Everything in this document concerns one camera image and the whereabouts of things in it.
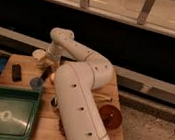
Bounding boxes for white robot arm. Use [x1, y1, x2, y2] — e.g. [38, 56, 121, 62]
[49, 27, 114, 140]

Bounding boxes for orange bowl with spoon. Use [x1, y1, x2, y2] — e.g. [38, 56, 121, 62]
[99, 104, 123, 130]

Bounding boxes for yellow banana peel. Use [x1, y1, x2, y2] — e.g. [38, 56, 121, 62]
[94, 93, 112, 102]

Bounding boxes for dark handled brush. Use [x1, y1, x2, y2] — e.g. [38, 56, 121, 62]
[40, 66, 52, 81]

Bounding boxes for white paper cup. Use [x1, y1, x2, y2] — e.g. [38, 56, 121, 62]
[32, 49, 46, 67]

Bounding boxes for blue round lid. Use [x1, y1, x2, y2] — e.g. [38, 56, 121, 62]
[30, 77, 43, 90]

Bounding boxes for green plastic tray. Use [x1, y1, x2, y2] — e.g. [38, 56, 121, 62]
[0, 87, 41, 140]

